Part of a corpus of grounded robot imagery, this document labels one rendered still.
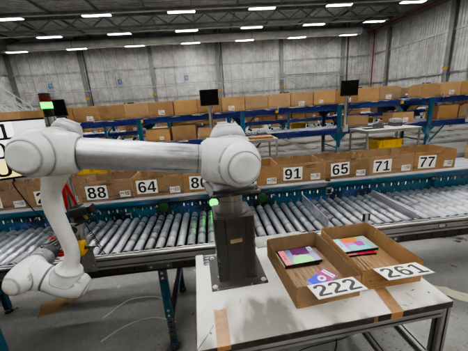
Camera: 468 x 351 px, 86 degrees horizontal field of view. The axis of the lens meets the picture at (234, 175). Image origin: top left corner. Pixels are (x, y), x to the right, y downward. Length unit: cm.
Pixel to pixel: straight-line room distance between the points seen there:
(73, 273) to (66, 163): 53
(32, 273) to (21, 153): 58
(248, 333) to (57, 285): 76
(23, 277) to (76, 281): 18
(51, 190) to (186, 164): 54
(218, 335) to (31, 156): 83
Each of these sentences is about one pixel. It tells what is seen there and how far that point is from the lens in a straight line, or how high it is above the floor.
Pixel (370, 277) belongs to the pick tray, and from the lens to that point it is 128.
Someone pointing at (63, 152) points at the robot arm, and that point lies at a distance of 88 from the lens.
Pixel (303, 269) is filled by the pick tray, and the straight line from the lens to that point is 134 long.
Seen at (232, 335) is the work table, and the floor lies 75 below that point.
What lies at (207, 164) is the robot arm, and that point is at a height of 137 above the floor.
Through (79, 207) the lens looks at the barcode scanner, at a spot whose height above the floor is 108.
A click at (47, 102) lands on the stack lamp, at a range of 156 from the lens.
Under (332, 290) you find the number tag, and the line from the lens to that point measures 109.
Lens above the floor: 155
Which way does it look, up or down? 16 degrees down
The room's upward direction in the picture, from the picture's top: 4 degrees counter-clockwise
